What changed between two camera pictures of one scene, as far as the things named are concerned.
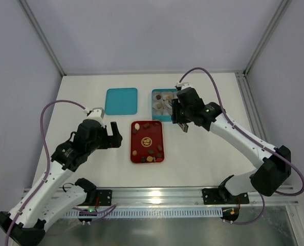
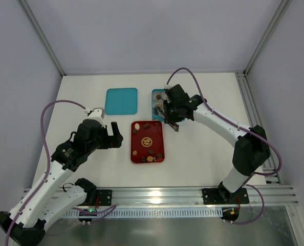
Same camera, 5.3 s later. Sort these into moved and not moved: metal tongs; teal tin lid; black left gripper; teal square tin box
Moved: metal tongs
Not moved: teal square tin box; black left gripper; teal tin lid
